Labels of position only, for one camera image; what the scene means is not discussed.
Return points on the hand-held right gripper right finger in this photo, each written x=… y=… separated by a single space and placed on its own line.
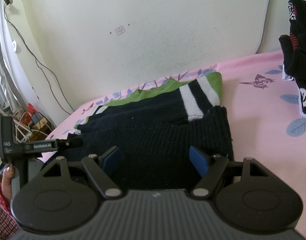
x=198 y=160

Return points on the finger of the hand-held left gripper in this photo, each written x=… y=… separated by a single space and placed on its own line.
x=71 y=143

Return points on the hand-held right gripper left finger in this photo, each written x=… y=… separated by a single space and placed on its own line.
x=111 y=160

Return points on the green black white knitted sweater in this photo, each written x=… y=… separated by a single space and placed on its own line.
x=148 y=110

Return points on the person's left forearm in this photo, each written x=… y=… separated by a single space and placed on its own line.
x=0 y=212

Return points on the person's left hand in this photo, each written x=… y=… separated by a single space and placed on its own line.
x=7 y=180

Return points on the red packet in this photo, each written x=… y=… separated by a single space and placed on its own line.
x=31 y=108

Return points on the pink floral bedsheet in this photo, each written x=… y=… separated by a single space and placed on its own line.
x=255 y=120

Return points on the grey curtain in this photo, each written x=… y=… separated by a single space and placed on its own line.
x=0 y=55

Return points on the white cloth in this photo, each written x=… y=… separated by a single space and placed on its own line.
x=287 y=76

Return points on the black white printed garment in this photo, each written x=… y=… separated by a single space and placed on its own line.
x=305 y=97

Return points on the black red striped garment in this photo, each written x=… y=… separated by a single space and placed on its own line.
x=299 y=55

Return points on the white wall socket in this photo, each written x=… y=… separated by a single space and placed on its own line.
x=15 y=46

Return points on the pink wall sticker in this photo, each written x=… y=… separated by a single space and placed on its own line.
x=120 y=30

